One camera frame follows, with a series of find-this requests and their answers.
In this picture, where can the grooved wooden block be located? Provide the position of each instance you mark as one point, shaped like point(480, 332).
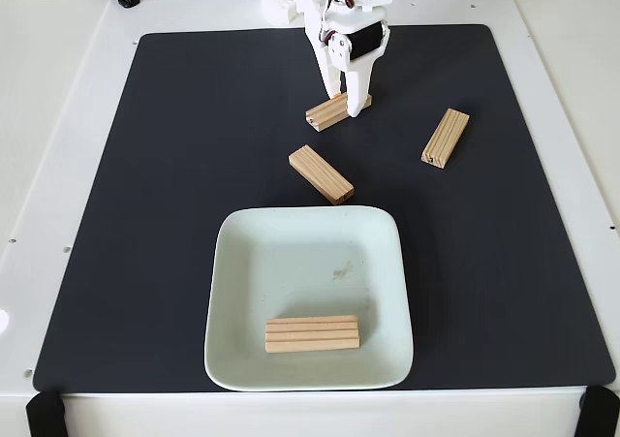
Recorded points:
point(324, 115)
point(445, 139)
point(320, 173)
point(312, 335)

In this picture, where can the pale green square plate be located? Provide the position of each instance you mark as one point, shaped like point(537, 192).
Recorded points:
point(290, 262)

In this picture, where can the black table mat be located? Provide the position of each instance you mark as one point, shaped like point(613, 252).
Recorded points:
point(145, 238)

